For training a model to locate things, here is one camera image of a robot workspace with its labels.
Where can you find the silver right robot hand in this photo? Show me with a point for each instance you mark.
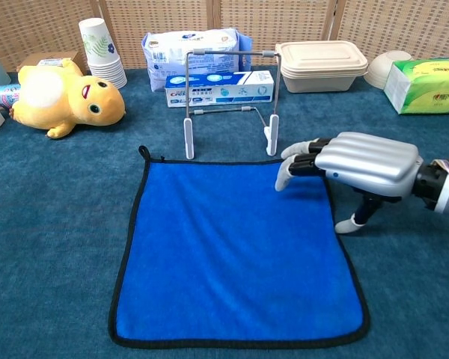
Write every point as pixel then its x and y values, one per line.
pixel 366 161

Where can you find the blue microfiber cloth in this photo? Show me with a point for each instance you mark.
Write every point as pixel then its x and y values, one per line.
pixel 228 254

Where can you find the white metal rack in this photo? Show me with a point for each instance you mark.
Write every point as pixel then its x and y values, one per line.
pixel 189 138

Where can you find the white bowl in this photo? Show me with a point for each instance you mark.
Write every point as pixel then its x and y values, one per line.
pixel 381 69

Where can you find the green tissue pack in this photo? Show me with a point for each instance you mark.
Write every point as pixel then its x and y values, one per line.
pixel 426 86

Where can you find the beige lidded food containers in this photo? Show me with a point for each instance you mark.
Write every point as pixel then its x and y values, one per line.
pixel 322 60

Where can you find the blue and white toothpaste box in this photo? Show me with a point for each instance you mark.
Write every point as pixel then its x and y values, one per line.
pixel 217 89

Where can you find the white and blue tissue pack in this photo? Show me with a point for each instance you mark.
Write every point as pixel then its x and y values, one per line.
pixel 172 48

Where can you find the stack of printed paper cups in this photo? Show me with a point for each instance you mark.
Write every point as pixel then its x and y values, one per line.
pixel 99 48

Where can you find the yellow plush toy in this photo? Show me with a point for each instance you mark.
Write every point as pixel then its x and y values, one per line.
pixel 71 108

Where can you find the teal table cover cloth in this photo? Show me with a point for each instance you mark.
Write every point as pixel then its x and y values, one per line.
pixel 41 224

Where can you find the brown cardboard box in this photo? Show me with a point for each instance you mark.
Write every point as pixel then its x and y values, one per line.
pixel 33 58

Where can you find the woven wicker folding screen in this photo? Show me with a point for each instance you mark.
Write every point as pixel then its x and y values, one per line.
pixel 41 22

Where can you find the small blue white packet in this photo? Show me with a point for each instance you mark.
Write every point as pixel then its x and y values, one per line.
pixel 5 95

